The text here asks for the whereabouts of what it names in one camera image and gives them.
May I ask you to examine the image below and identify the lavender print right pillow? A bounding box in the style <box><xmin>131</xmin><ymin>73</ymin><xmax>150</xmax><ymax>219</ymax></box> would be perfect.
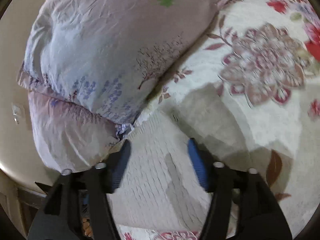
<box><xmin>17</xmin><ymin>0</ymin><xmax>228</xmax><ymax>124</ymax></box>

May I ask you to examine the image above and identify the floral quilted bedspread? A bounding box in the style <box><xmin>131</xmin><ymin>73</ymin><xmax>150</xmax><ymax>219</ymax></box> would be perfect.
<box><xmin>118</xmin><ymin>0</ymin><xmax>319</xmax><ymax>239</ymax></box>

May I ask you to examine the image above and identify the beige cable-knit sweater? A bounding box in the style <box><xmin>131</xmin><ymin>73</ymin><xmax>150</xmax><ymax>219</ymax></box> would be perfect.
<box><xmin>105</xmin><ymin>109</ymin><xmax>241</xmax><ymax>233</ymax></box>

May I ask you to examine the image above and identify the pink floral left pillow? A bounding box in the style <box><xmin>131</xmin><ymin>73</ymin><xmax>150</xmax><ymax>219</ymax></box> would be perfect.
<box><xmin>28</xmin><ymin>91</ymin><xmax>120</xmax><ymax>172</ymax></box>

